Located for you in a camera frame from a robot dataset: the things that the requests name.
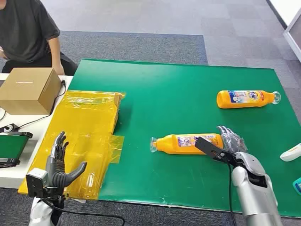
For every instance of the white framed panel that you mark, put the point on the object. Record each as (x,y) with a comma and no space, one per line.
(293,37)

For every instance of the white plastic object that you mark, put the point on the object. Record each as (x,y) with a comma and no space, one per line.
(291,153)

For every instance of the teal plastic object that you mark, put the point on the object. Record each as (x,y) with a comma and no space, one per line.
(297,186)

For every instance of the orange detergent bottle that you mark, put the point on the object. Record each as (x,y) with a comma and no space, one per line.
(244,99)
(173,144)

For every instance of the green table mat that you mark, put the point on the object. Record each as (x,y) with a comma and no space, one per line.
(176,93)

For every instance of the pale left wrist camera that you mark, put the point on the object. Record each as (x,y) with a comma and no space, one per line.
(36,182)

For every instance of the yellow tape wrapped cardboard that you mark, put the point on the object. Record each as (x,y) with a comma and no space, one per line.
(82,124)

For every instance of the person's left forearm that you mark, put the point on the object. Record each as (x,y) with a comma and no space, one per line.
(56,53)

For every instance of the brown cardboard box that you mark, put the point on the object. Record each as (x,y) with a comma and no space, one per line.
(28,90)

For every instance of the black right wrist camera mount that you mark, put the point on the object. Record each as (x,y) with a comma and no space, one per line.
(208,146)

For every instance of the person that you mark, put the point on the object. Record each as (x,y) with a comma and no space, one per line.
(23,31)

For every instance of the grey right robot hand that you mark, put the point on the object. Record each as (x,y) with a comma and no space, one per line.
(231,141)

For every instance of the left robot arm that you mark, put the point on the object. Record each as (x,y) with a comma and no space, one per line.
(41,213)

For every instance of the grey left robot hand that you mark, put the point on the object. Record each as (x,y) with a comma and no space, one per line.
(56,170)

